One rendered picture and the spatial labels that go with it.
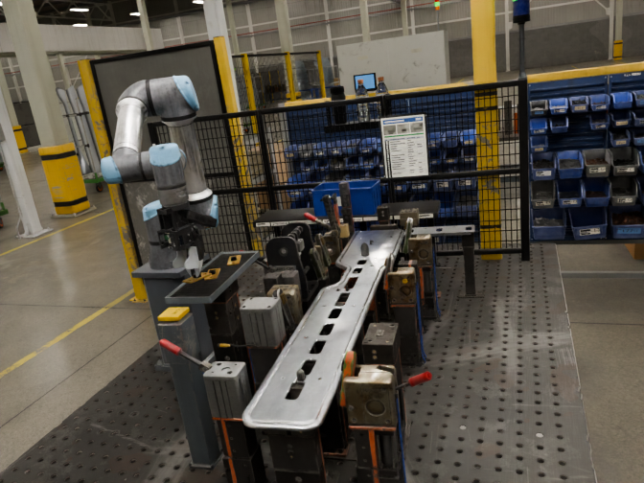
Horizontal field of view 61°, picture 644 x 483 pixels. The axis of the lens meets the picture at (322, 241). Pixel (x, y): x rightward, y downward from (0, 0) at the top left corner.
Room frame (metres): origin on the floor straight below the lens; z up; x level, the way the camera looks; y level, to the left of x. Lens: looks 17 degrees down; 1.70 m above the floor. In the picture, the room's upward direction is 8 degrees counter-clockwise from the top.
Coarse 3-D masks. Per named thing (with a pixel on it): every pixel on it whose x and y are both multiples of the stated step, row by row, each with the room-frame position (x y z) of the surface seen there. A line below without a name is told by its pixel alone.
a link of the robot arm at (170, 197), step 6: (186, 186) 1.43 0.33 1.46; (162, 192) 1.39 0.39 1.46; (168, 192) 1.39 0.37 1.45; (174, 192) 1.39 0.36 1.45; (180, 192) 1.40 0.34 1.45; (186, 192) 1.42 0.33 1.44; (162, 198) 1.39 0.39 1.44; (168, 198) 1.39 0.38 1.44; (174, 198) 1.39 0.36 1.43; (180, 198) 1.39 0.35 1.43; (186, 198) 1.41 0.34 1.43; (162, 204) 1.40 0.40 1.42; (168, 204) 1.39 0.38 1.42; (174, 204) 1.39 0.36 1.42
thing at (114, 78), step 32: (96, 64) 4.43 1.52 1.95; (128, 64) 4.31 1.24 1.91; (160, 64) 4.20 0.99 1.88; (192, 64) 4.10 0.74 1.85; (224, 64) 3.97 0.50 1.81; (96, 96) 4.45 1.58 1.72; (224, 96) 3.99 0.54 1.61; (96, 128) 4.45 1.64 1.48; (160, 128) 4.24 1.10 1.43; (224, 160) 4.07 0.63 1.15; (128, 192) 4.42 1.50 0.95; (128, 224) 4.46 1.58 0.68; (128, 256) 4.44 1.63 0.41
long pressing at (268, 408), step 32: (352, 256) 2.00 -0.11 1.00; (384, 256) 1.95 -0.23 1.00; (352, 288) 1.68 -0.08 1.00; (320, 320) 1.47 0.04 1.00; (352, 320) 1.44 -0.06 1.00; (288, 352) 1.31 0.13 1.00; (288, 384) 1.15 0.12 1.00; (320, 384) 1.13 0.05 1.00; (256, 416) 1.04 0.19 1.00; (288, 416) 1.02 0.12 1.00; (320, 416) 1.01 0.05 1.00
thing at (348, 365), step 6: (348, 354) 1.06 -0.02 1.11; (354, 354) 1.07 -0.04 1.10; (342, 360) 1.06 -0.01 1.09; (348, 360) 1.05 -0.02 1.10; (354, 360) 1.05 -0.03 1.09; (342, 366) 1.06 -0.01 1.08; (348, 366) 1.05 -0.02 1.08; (354, 366) 1.06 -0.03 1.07; (348, 372) 1.05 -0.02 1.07; (354, 372) 1.07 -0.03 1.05; (342, 378) 1.06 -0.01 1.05; (342, 384) 1.06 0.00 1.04; (342, 390) 1.06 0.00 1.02; (342, 396) 1.06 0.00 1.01; (342, 402) 1.06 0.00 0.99
